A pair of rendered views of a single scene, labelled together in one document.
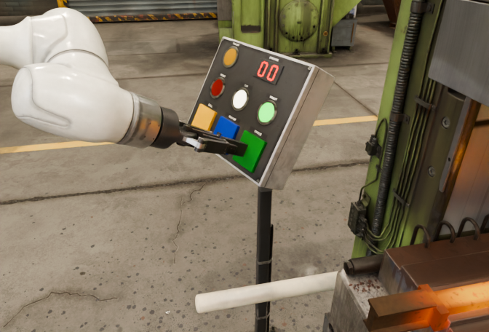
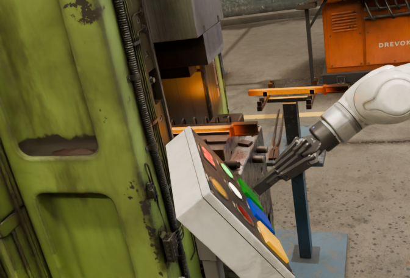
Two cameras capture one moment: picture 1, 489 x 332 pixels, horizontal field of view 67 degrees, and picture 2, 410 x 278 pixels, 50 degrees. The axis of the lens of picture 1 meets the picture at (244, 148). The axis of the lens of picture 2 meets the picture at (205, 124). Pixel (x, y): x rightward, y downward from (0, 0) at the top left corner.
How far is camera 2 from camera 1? 166 cm
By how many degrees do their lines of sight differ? 121
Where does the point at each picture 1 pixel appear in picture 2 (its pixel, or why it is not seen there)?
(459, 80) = (212, 55)
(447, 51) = (208, 50)
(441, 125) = (160, 122)
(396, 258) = (222, 146)
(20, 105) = not seen: hidden behind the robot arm
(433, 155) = (165, 139)
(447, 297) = (226, 127)
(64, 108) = not seen: hidden behind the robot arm
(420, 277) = (223, 137)
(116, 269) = not seen: outside the picture
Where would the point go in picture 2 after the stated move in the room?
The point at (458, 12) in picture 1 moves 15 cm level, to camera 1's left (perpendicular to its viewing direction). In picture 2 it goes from (205, 36) to (251, 33)
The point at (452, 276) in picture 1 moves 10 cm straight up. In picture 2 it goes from (211, 137) to (206, 110)
